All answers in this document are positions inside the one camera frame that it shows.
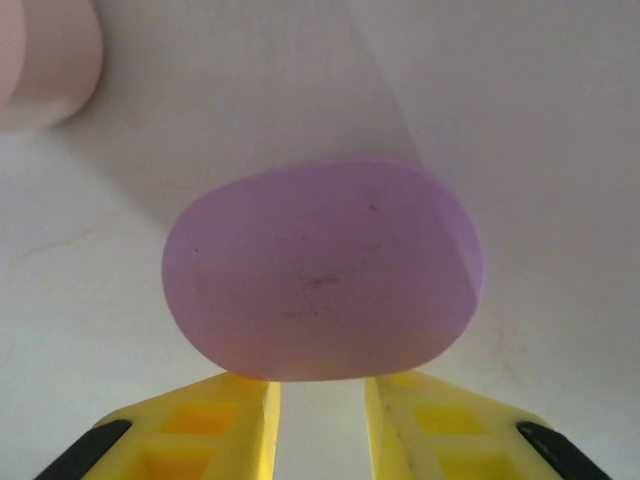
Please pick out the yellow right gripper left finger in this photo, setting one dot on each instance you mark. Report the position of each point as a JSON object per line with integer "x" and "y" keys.
{"x": 200, "y": 435}

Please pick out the purple earbud charging case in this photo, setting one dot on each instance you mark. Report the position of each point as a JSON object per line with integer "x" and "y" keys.
{"x": 320, "y": 270}

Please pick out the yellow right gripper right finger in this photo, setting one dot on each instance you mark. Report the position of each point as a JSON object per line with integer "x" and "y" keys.
{"x": 450, "y": 435}

